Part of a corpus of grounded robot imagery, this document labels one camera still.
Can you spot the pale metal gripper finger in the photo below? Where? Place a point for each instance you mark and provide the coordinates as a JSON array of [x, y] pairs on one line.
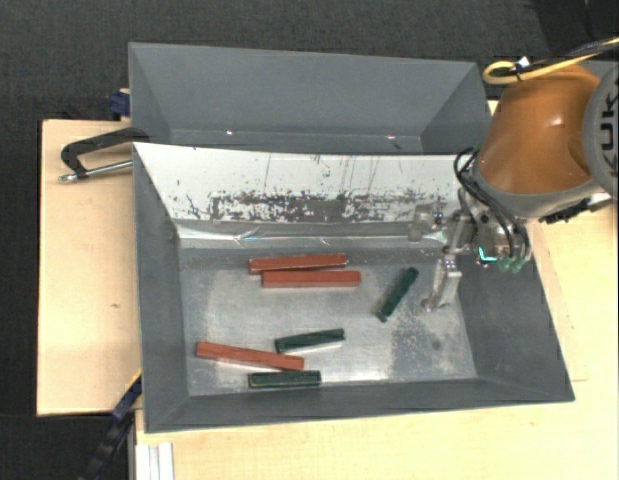
[[446, 285], [425, 220]]

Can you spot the dark green flat block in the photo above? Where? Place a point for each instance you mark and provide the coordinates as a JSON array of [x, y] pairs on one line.
[[309, 340], [284, 379], [398, 294]]

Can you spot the red-brown flat block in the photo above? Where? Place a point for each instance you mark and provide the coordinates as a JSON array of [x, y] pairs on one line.
[[311, 279], [249, 356], [296, 262]]

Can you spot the grey metal bin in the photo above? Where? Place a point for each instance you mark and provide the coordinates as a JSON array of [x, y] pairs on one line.
[[299, 93]]

